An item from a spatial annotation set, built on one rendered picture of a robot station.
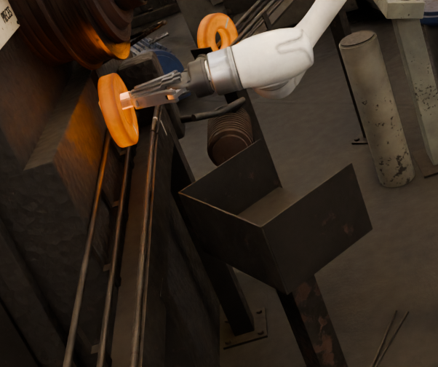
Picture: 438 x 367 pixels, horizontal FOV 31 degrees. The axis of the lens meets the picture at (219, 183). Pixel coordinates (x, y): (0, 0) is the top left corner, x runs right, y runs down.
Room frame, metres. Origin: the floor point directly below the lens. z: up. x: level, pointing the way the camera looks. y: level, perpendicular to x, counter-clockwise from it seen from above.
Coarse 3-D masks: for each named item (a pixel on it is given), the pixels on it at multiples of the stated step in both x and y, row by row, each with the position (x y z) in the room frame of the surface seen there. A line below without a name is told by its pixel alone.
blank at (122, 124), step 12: (108, 84) 1.52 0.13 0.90; (120, 84) 1.58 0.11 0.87; (108, 96) 1.50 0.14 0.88; (108, 108) 1.49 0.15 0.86; (120, 108) 1.51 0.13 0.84; (132, 108) 1.61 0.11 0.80; (108, 120) 1.48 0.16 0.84; (120, 120) 1.48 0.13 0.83; (132, 120) 1.57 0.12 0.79; (120, 132) 1.48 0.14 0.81; (132, 132) 1.53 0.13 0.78; (120, 144) 1.50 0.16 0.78; (132, 144) 1.52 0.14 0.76
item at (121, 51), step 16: (48, 0) 1.54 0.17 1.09; (64, 0) 1.54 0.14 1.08; (80, 0) 1.54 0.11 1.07; (64, 16) 1.55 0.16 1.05; (80, 16) 1.55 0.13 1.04; (64, 32) 1.56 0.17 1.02; (80, 32) 1.56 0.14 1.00; (96, 32) 1.55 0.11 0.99; (80, 48) 1.59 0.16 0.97; (96, 48) 1.60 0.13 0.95; (112, 48) 1.62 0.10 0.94; (128, 48) 1.76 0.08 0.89
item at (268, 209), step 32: (256, 160) 1.37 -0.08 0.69; (192, 192) 1.31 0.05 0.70; (224, 192) 1.33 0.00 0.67; (256, 192) 1.36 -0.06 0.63; (288, 192) 1.35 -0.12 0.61; (320, 192) 1.12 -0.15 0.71; (352, 192) 1.14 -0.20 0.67; (192, 224) 1.30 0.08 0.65; (224, 224) 1.17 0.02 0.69; (256, 224) 1.08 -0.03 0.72; (288, 224) 1.08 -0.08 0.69; (320, 224) 1.11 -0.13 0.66; (352, 224) 1.13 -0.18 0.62; (224, 256) 1.22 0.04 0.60; (256, 256) 1.11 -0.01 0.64; (288, 256) 1.07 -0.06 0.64; (320, 256) 1.10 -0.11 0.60; (288, 288) 1.07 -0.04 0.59; (288, 320) 1.26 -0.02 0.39; (320, 320) 1.22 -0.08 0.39; (320, 352) 1.21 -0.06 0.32
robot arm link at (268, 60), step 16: (272, 32) 1.49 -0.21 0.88; (288, 32) 1.48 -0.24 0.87; (304, 32) 1.49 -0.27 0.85; (240, 48) 1.49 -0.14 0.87; (256, 48) 1.47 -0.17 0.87; (272, 48) 1.46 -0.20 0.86; (288, 48) 1.46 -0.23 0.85; (304, 48) 1.45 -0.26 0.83; (240, 64) 1.47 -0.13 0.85; (256, 64) 1.46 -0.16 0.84; (272, 64) 1.45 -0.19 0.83; (288, 64) 1.45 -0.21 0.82; (304, 64) 1.45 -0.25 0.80; (240, 80) 1.47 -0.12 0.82; (256, 80) 1.46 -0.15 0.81; (272, 80) 1.46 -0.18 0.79; (288, 80) 1.49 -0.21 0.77
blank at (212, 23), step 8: (208, 16) 2.19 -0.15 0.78; (216, 16) 2.19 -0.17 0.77; (224, 16) 2.22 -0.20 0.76; (200, 24) 2.18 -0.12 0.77; (208, 24) 2.16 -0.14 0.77; (216, 24) 2.18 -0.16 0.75; (224, 24) 2.21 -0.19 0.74; (232, 24) 2.23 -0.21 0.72; (200, 32) 2.16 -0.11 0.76; (208, 32) 2.15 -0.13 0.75; (224, 32) 2.21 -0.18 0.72; (232, 32) 2.22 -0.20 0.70; (200, 40) 2.15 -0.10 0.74; (208, 40) 2.14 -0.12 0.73; (224, 40) 2.22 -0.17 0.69; (232, 40) 2.21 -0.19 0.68; (216, 48) 2.16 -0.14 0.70
